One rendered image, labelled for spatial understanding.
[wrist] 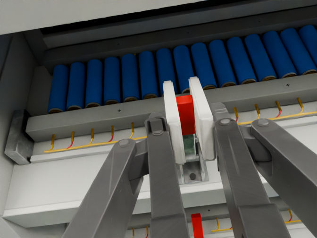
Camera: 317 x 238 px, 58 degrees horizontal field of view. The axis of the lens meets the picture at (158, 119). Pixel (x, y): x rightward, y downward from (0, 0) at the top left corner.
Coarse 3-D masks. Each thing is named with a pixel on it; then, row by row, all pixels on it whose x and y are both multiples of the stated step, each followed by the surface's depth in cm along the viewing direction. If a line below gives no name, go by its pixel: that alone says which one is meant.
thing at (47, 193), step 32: (256, 0) 32; (288, 0) 32; (64, 32) 34; (96, 32) 33; (128, 32) 34; (32, 64) 36; (0, 96) 29; (32, 96) 34; (0, 128) 28; (128, 128) 30; (288, 128) 27; (0, 160) 27; (64, 160) 29; (96, 160) 28; (0, 192) 26; (32, 192) 27; (64, 192) 27; (192, 192) 25; (32, 224) 29
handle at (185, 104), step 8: (184, 96) 20; (184, 104) 20; (192, 104) 20; (184, 112) 20; (192, 112) 20; (184, 120) 21; (192, 120) 21; (184, 128) 21; (192, 128) 22; (184, 136) 22; (192, 136) 23; (184, 144) 23; (192, 144) 23; (184, 152) 24; (192, 152) 24
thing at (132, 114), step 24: (216, 96) 28; (240, 96) 27; (264, 96) 27; (288, 96) 27; (312, 96) 28; (48, 120) 29; (72, 120) 28; (96, 120) 28; (120, 120) 28; (144, 120) 29; (96, 144) 28
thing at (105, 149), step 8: (288, 120) 27; (296, 120) 27; (304, 120) 27; (312, 120) 27; (112, 144) 28; (64, 152) 28; (72, 152) 28; (80, 152) 28; (88, 152) 28; (96, 152) 28; (104, 152) 28; (32, 160) 28; (40, 160) 28; (48, 160) 29
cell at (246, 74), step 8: (232, 40) 32; (240, 40) 32; (232, 48) 32; (240, 48) 31; (232, 56) 31; (240, 56) 31; (232, 64) 31; (240, 64) 30; (248, 64) 30; (240, 72) 30; (248, 72) 29; (240, 80) 29; (248, 80) 29; (256, 80) 29
